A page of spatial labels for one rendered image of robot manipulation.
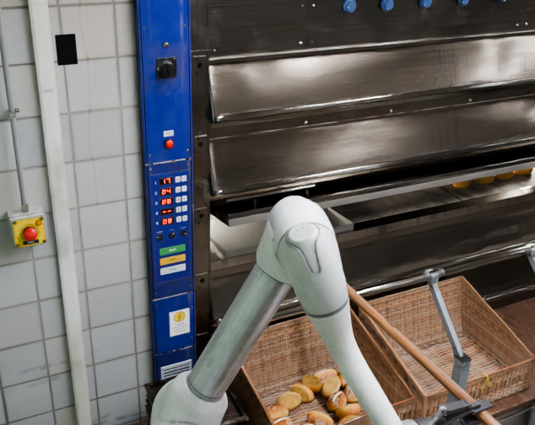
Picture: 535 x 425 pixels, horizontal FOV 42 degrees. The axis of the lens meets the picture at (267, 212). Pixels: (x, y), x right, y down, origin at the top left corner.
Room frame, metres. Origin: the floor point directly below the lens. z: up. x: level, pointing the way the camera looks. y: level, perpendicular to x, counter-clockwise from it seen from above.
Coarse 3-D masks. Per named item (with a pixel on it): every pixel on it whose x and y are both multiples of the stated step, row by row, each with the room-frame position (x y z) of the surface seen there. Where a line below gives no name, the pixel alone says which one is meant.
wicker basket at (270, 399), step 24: (264, 336) 2.21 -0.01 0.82; (288, 336) 2.25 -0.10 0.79; (312, 336) 2.29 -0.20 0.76; (360, 336) 2.30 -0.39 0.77; (288, 360) 2.22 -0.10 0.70; (312, 360) 2.26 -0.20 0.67; (384, 360) 2.15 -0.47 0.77; (240, 384) 2.02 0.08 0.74; (264, 384) 2.15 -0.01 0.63; (288, 384) 2.19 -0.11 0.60; (384, 384) 2.14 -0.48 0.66; (264, 408) 1.86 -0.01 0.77; (312, 408) 2.07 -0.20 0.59; (408, 408) 1.98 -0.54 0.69
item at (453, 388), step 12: (348, 288) 1.96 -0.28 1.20; (360, 300) 1.90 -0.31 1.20; (372, 312) 1.84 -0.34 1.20; (384, 324) 1.78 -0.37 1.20; (396, 336) 1.72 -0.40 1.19; (408, 348) 1.67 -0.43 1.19; (420, 360) 1.62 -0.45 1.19; (432, 372) 1.57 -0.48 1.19; (444, 384) 1.53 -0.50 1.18; (456, 384) 1.52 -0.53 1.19; (456, 396) 1.48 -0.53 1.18; (468, 396) 1.47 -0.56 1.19; (480, 420) 1.40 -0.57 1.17; (492, 420) 1.38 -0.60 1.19
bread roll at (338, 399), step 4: (336, 392) 2.10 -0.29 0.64; (340, 392) 2.11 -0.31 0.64; (332, 396) 2.08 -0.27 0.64; (336, 396) 2.08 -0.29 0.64; (340, 396) 2.08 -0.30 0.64; (344, 396) 2.10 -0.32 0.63; (328, 400) 2.08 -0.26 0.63; (332, 400) 2.07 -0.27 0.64; (336, 400) 2.06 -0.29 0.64; (340, 400) 2.07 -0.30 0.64; (344, 400) 2.08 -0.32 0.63; (328, 404) 2.06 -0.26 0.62; (332, 404) 2.05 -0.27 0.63; (336, 404) 2.05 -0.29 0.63; (340, 404) 2.06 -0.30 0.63; (344, 404) 2.07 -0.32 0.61; (328, 408) 2.05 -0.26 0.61; (332, 408) 2.04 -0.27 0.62; (336, 408) 2.05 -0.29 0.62
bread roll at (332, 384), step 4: (332, 376) 2.18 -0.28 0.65; (336, 376) 2.19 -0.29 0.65; (328, 380) 2.16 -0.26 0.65; (332, 380) 2.16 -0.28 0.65; (336, 380) 2.16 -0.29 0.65; (324, 384) 2.15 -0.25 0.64; (328, 384) 2.15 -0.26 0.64; (332, 384) 2.15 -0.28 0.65; (336, 384) 2.15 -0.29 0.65; (340, 384) 2.16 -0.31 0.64; (324, 388) 2.13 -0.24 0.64; (328, 388) 2.13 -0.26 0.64; (332, 388) 2.13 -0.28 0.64; (336, 388) 2.13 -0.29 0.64; (324, 392) 2.12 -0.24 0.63; (328, 392) 2.11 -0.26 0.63; (332, 392) 2.12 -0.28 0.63; (324, 396) 2.12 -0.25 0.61; (328, 396) 2.11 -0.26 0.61
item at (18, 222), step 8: (32, 208) 1.86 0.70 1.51; (40, 208) 1.86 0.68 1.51; (8, 216) 1.81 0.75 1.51; (16, 216) 1.81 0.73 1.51; (24, 216) 1.81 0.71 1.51; (32, 216) 1.82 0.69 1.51; (40, 216) 1.83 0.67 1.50; (8, 224) 1.83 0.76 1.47; (16, 224) 1.79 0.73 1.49; (24, 224) 1.80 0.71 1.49; (32, 224) 1.81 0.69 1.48; (16, 232) 1.79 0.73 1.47; (40, 232) 1.82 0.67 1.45; (16, 240) 1.79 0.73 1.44; (24, 240) 1.80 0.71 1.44; (40, 240) 1.82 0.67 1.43; (16, 248) 1.79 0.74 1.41
